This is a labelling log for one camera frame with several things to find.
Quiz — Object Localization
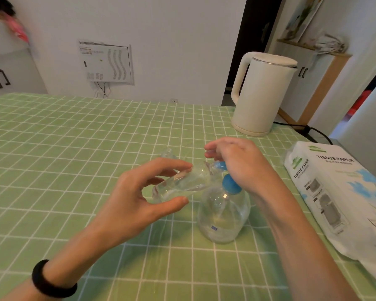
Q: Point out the person's left hand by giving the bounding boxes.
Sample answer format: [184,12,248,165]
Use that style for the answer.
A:
[89,158,193,251]

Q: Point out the red object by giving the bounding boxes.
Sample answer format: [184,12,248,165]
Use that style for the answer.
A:
[347,90,372,116]

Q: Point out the white wall panel cover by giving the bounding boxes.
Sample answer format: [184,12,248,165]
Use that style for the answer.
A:
[78,40,135,86]

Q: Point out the black power cable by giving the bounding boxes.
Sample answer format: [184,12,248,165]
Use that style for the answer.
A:
[273,121,333,145]

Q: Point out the cream electric kettle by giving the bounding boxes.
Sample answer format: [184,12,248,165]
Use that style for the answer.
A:
[231,51,298,137]

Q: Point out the black wrist band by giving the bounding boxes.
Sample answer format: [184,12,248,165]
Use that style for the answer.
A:
[31,259,78,299]

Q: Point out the white door wooden side cabinet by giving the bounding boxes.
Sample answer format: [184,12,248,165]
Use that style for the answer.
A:
[276,39,353,126]

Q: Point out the person's right hand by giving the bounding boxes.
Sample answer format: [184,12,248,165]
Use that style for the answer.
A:
[204,137,290,201]

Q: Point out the green checked tablecloth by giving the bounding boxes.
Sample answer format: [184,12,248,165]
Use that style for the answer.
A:
[0,93,376,301]

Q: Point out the leaning framed picture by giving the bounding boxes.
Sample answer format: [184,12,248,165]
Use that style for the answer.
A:
[280,0,326,43]

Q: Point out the crumpled grey paper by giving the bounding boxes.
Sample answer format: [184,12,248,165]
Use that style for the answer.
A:
[314,33,348,55]

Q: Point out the thin loose wall wires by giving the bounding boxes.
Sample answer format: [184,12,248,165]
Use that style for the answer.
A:
[94,81,111,99]

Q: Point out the large clear bottle blue pump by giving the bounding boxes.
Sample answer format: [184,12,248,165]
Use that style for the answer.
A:
[197,162,251,244]

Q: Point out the pink hanging item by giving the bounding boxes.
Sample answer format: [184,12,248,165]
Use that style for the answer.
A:
[0,9,30,44]

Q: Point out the white tissue paper pack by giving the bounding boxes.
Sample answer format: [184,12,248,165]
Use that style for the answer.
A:
[283,140,376,283]

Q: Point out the wooden top white cabinet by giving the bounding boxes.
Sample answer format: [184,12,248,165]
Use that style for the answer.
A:
[0,18,48,97]

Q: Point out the person's right forearm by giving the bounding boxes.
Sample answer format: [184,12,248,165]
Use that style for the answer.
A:
[260,188,359,301]

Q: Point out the person's left forearm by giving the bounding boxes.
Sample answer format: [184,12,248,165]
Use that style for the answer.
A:
[0,228,123,301]

